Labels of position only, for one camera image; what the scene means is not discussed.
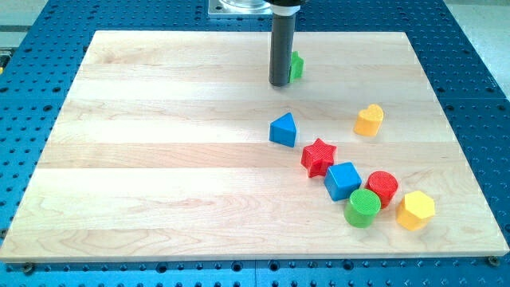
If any green star block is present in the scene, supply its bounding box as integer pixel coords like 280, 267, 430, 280
289, 51, 304, 83

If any red star block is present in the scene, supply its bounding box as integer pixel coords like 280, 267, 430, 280
300, 138, 337, 178

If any blue triangle block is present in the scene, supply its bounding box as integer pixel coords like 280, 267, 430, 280
269, 112, 297, 147

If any light wooden board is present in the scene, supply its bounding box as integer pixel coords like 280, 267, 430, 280
1, 30, 508, 263

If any blue cube block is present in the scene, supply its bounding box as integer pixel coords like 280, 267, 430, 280
324, 162, 362, 201

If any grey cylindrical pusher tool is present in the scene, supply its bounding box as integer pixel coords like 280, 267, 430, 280
266, 0, 308, 87

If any yellow heart block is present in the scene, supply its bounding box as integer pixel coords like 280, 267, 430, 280
353, 104, 384, 136

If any green cylinder block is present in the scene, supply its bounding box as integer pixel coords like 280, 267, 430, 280
344, 188, 382, 228

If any red cylinder block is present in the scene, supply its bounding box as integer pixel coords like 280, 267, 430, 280
365, 171, 398, 209

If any yellow hexagon block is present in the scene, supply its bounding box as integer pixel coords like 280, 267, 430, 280
396, 191, 435, 231

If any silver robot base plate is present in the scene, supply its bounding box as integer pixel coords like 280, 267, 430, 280
207, 0, 272, 17

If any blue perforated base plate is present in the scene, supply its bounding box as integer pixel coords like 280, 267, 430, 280
1, 1, 509, 286

